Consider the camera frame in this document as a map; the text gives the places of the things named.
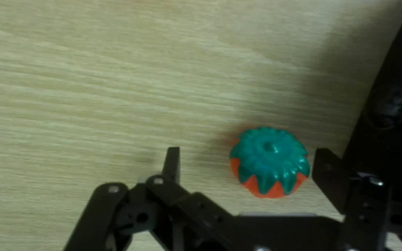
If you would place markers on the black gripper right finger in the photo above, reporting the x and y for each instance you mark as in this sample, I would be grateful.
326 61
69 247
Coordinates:
336 179

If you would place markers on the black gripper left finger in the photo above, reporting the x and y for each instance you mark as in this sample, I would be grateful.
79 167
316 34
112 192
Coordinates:
171 164

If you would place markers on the orange plastic strawberry green cap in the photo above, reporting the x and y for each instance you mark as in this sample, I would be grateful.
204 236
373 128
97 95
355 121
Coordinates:
271 162

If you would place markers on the black fabric box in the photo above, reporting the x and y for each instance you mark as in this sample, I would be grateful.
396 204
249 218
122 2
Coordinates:
392 116

